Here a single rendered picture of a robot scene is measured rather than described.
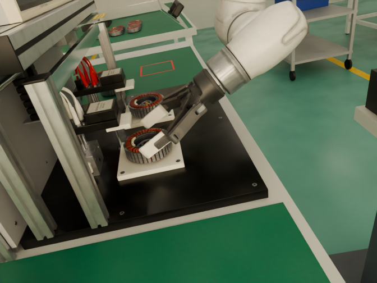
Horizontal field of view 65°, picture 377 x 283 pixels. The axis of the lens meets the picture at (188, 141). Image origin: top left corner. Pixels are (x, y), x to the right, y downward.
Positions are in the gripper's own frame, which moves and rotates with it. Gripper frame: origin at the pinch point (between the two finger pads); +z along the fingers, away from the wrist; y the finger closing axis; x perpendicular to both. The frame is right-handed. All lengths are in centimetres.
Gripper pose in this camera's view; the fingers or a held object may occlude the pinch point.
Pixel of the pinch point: (146, 135)
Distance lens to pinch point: 70.0
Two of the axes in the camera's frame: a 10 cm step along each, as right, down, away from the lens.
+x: -6.2, -6.4, -4.6
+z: -7.8, 5.9, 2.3
